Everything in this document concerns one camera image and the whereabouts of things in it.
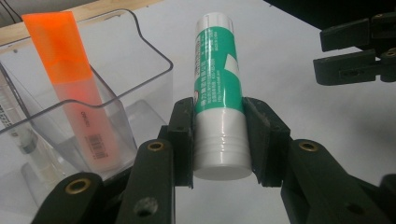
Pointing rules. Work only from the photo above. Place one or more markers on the green and white glue stick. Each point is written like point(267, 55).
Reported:
point(218, 77)

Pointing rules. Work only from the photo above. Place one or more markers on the clear plastic organizer box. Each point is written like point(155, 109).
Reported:
point(140, 102)

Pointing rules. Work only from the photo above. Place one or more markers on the white pen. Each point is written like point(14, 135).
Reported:
point(31, 146)

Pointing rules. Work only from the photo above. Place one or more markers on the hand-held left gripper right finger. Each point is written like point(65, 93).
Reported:
point(267, 143)

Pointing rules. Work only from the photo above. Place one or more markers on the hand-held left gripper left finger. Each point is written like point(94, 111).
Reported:
point(183, 140)

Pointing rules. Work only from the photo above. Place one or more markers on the light wooden table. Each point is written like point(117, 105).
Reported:
point(93, 9)

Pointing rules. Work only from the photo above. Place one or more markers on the orange highlighter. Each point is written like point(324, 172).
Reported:
point(62, 49)

